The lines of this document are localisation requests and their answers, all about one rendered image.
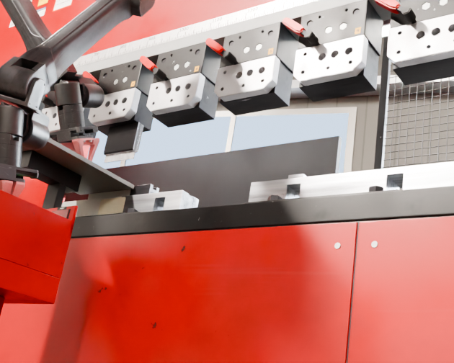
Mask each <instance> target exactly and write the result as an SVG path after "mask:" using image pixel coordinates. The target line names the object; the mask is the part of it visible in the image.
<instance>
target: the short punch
mask: <svg viewBox="0 0 454 363"><path fill-rule="evenodd" d="M143 127H144V125H142V124H141V123H139V122H134V123H130V124H126V125H119V126H115V127H110V129H109V132H108V136H107V141H106V145H105V148H104V155H106V156H105V160H104V162H105V163H109V162H115V161H124V160H129V159H134V157H135V153H137V152H138V150H139V147H140V143H141V137H142V133H143Z"/></svg>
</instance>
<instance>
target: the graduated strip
mask: <svg viewBox="0 0 454 363"><path fill-rule="evenodd" d="M313 1H318V0H277V1H272V2H269V3H266V4H262V5H259V6H254V7H252V8H248V9H244V10H241V11H238V12H234V13H231V14H227V15H223V16H221V17H216V18H214V19H209V20H206V21H204V22H199V23H196V24H191V25H189V26H186V27H181V28H179V29H175V30H171V31H168V32H164V33H161V34H158V35H154V36H150V37H147V38H143V39H141V40H136V41H133V42H129V43H126V44H123V45H118V46H116V47H113V48H108V49H106V50H101V51H98V52H95V53H91V54H88V55H83V56H81V57H80V58H79V59H77V60H76V61H75V62H74V66H75V67H78V66H82V65H86V64H88V63H93V62H96V61H100V60H104V59H107V58H111V57H115V56H117V55H122V54H125V53H129V52H133V51H136V50H140V49H143V48H148V47H151V46H154V45H158V44H162V43H164V42H169V41H172V40H177V39H179V38H183V37H187V36H190V35H195V34H198V33H201V32H206V31H208V30H213V29H216V28H219V27H224V26H227V25H230V24H234V23H237V22H242V21H245V20H248V19H253V18H255V17H260V16H263V15H266V14H271V13H274V12H278V11H282V10H284V9H289V8H292V7H295V6H300V5H303V4H307V3H311V2H313Z"/></svg>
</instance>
